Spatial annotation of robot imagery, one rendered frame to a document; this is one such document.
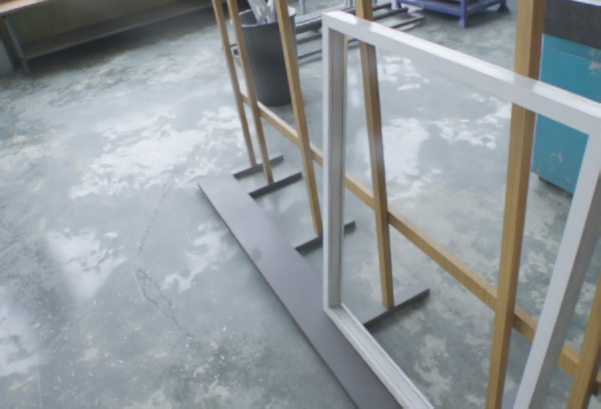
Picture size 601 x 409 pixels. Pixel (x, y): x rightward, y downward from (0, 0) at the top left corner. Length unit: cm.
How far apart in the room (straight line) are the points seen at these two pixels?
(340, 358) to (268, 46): 288
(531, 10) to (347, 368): 169
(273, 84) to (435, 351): 293
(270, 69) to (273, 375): 286
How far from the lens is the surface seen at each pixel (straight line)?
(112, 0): 853
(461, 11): 634
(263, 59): 463
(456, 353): 254
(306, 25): 645
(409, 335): 260
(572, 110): 121
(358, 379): 239
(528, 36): 133
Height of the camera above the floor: 200
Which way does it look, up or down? 32 degrees down
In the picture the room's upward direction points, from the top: 10 degrees counter-clockwise
